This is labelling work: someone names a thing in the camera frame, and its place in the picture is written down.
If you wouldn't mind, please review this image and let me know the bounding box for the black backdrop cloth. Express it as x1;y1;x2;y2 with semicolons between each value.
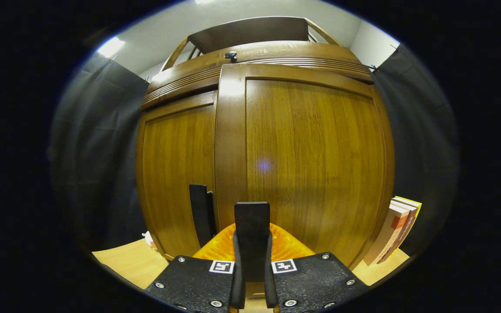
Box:
48;43;460;261

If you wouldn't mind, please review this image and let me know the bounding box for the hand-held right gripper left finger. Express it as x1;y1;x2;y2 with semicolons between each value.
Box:
145;224;247;313

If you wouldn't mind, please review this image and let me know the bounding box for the wooden cabinet door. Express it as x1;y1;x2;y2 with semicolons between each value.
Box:
214;63;395;270
135;90;218;261

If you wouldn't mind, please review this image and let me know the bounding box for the tan book with orange label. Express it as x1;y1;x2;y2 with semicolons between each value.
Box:
364;204;410;266

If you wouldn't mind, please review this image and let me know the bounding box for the black door handle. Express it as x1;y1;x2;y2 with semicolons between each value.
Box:
189;184;217;248
234;202;271;283

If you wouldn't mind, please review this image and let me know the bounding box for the red-brown book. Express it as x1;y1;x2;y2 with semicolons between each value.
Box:
379;200;418;263

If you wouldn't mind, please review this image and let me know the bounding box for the wooden cabinet drawer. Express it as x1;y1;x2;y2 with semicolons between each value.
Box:
142;40;375;110

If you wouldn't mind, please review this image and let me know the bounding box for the brown wooden double-door shoe cabinet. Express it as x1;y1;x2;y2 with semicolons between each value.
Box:
135;17;395;270

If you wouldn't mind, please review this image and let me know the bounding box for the small ceiling light panel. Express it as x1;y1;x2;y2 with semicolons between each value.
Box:
97;37;126;58

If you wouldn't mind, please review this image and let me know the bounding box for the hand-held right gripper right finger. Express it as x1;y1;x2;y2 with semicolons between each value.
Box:
264;224;369;313

